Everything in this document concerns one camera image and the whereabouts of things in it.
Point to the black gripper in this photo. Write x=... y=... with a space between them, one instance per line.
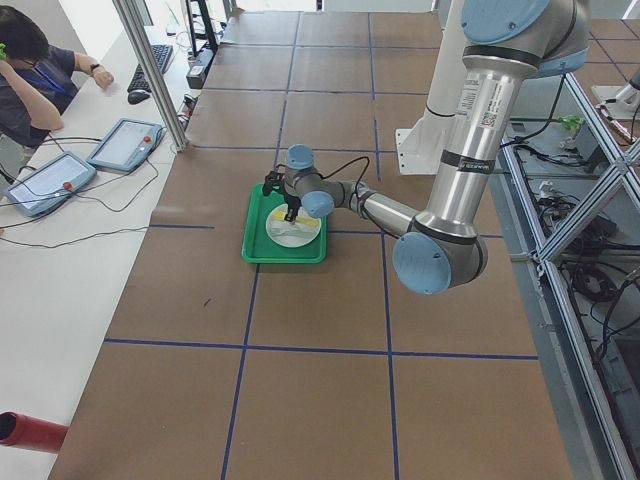
x=292 y=202

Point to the yellow plastic spoon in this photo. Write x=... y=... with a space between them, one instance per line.
x=282 y=216

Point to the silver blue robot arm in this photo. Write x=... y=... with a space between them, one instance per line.
x=438 y=248

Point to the white round plate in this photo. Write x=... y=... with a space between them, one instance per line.
x=288 y=241

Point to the pale green plastic fork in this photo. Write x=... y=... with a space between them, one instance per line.
x=293 y=232

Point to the green plastic tray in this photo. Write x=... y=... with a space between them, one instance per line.
x=257 y=247

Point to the black power strip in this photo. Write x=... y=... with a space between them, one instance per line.
x=199 y=67

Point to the far teach pendant tablet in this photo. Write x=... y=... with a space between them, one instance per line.
x=126 y=145

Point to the teach pendant tablet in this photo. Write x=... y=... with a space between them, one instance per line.
x=49 y=186
x=126 y=145

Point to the black computer mouse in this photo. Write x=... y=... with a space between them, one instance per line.
x=137 y=96

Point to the near teach pendant tablet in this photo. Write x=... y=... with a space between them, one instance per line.
x=49 y=186

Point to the seated person in blue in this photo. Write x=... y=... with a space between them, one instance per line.
x=36 y=79

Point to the red cylinder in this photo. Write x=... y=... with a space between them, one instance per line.
x=30 y=433

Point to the grey aluminium post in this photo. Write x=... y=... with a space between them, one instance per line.
x=133 y=25

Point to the aluminium frame rail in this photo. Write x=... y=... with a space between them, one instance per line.
x=570 y=176

